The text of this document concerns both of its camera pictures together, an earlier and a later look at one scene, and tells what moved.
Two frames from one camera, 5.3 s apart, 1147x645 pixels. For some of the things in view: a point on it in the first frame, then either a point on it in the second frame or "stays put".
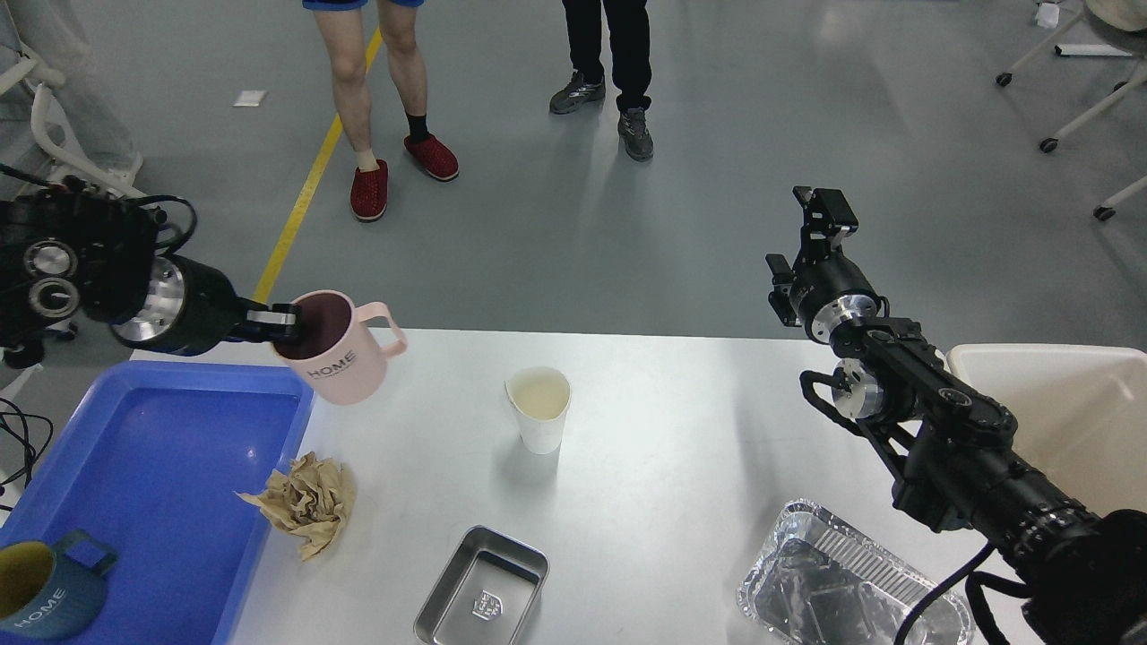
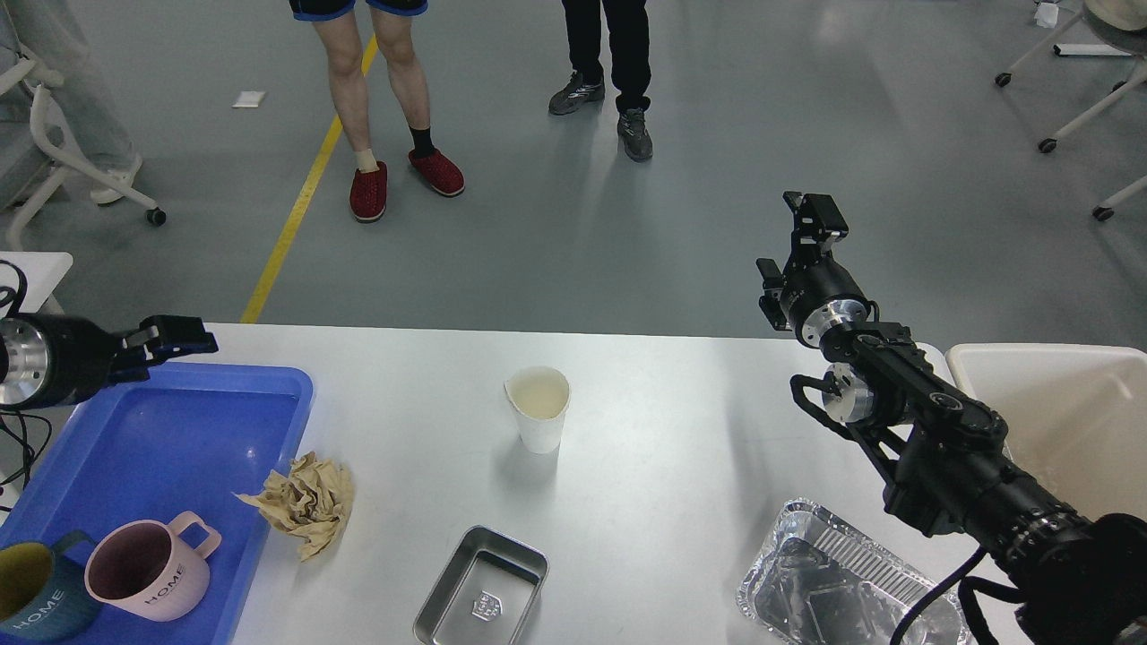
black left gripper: x=193 y=309 -> x=49 y=361
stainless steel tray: x=487 y=593 stays put
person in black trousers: x=627 y=30 stays put
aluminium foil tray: x=819 y=580 stays put
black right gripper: x=824 y=290 stays put
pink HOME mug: x=337 y=356 -> x=154 y=571
